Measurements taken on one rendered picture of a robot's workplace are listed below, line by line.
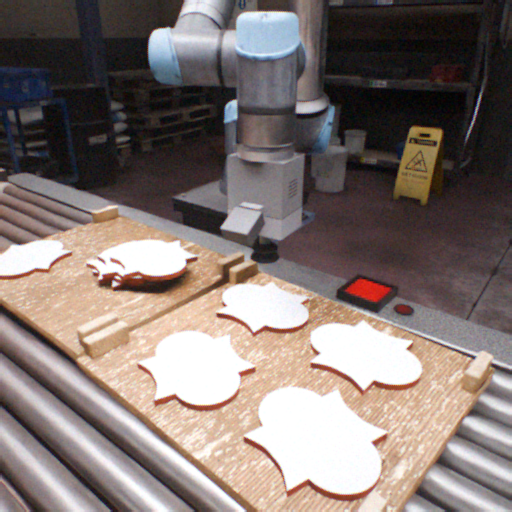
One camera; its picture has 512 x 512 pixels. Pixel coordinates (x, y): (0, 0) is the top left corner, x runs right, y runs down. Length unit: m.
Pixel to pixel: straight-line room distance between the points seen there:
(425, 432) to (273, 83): 0.42
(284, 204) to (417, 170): 3.64
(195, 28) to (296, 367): 0.48
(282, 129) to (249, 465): 0.38
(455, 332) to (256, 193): 0.37
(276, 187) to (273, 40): 0.17
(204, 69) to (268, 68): 0.15
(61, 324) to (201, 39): 0.45
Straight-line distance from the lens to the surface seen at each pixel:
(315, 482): 0.49
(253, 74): 0.59
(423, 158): 4.22
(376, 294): 0.81
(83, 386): 0.65
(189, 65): 0.71
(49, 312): 0.79
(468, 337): 0.78
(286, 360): 0.63
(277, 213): 0.61
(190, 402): 0.56
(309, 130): 1.14
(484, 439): 0.63
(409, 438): 0.56
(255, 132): 0.60
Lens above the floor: 1.32
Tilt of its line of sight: 25 degrees down
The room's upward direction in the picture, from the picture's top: straight up
